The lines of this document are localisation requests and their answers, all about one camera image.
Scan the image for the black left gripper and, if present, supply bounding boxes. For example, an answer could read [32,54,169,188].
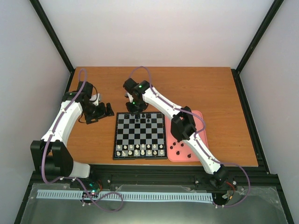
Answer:
[83,102,115,124]

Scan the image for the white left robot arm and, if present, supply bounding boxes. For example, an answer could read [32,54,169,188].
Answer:
[30,81,114,188]

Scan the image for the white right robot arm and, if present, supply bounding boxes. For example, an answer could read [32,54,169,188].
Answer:
[123,78,228,189]

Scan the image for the white back rank pieces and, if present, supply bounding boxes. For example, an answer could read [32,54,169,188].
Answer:
[114,150,167,157]

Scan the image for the black white chessboard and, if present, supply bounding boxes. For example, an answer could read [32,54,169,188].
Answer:
[113,112,167,160]

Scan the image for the white pawn row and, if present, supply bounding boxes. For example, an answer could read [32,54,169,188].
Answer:
[115,144,165,151]

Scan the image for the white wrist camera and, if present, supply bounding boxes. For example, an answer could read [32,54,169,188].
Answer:
[90,93,101,102]

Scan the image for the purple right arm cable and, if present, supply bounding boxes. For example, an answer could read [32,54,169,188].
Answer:
[128,66,251,208]

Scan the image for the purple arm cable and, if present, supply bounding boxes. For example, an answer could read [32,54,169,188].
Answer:
[128,66,251,208]
[41,68,124,212]

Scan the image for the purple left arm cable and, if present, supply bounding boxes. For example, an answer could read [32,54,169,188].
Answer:
[41,68,124,212]

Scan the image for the black right frame post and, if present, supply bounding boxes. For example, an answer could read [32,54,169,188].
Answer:
[235,0,285,73]

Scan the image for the black frame post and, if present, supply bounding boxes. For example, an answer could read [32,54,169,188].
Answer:
[235,0,285,73]
[29,0,75,74]

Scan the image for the light blue cable duct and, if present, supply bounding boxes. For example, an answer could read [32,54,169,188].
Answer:
[36,189,213,203]

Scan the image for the black aluminium base frame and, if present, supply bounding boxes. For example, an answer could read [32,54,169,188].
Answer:
[15,165,295,224]

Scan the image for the black left frame post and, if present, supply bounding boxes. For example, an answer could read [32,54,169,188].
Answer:
[29,0,75,74]

